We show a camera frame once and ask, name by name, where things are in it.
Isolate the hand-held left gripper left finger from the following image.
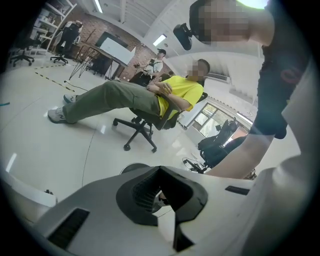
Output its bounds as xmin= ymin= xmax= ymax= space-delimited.
xmin=32 ymin=165 xmax=176 ymax=256

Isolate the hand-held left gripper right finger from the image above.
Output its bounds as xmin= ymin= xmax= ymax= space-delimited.
xmin=159 ymin=165 xmax=257 ymax=256

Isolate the person's right forearm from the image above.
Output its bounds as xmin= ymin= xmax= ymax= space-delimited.
xmin=205 ymin=131 xmax=276 ymax=180

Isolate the black office chair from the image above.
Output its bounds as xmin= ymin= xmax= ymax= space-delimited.
xmin=8 ymin=37 xmax=35 ymax=67
xmin=112 ymin=91 xmax=209 ymax=154
xmin=49 ymin=37 xmax=69 ymax=65
xmin=197 ymin=117 xmax=247 ymax=174

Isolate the white table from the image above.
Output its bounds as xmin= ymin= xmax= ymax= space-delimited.
xmin=3 ymin=172 xmax=58 ymax=208

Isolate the large window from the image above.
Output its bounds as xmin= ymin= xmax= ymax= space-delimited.
xmin=191 ymin=101 xmax=235 ymax=139

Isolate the white air conditioner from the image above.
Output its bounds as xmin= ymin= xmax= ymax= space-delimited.
xmin=205 ymin=71 xmax=231 ymax=83

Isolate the black yellow floor tape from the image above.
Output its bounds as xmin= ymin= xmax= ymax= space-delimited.
xmin=34 ymin=71 xmax=76 ymax=93

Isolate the person's black shirt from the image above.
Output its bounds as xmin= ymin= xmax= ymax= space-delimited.
xmin=249 ymin=0 xmax=315 ymax=140

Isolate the person's head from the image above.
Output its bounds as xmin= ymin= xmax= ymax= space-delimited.
xmin=189 ymin=0 xmax=275 ymax=47

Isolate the white metal shelf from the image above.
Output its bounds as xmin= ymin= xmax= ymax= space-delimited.
xmin=29 ymin=0 xmax=78 ymax=57

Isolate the black head camera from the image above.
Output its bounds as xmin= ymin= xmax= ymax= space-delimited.
xmin=172 ymin=22 xmax=195 ymax=52

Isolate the black wall television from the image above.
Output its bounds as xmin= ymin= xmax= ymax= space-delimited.
xmin=94 ymin=31 xmax=129 ymax=48

